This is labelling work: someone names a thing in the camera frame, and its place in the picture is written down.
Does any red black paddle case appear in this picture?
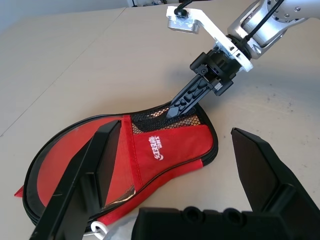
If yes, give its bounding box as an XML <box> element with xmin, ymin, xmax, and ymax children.
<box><xmin>13</xmin><ymin>101</ymin><xmax>220</xmax><ymax>236</ymax></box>

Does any red ping-pong paddle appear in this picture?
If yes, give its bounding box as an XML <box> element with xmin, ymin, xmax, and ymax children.
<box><xmin>31</xmin><ymin>119</ymin><xmax>126</xmax><ymax>209</ymax></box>

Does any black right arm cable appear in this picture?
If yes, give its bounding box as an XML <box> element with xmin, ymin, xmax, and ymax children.
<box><xmin>173</xmin><ymin>0</ymin><xmax>286</xmax><ymax>43</ymax></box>

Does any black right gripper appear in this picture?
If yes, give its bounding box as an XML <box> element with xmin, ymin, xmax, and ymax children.
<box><xmin>163</xmin><ymin>50</ymin><xmax>245</xmax><ymax>121</ymax></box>

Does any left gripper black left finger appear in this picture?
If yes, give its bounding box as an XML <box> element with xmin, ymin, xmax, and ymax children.
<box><xmin>30</xmin><ymin>119</ymin><xmax>123</xmax><ymax>240</ymax></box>

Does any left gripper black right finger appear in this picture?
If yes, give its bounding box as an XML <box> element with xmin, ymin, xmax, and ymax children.
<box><xmin>230</xmin><ymin>127</ymin><xmax>320</xmax><ymax>216</ymax></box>

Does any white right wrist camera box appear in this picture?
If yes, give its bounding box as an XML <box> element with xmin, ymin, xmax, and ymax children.
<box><xmin>165</xmin><ymin>5</ymin><xmax>254</xmax><ymax>74</ymax></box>

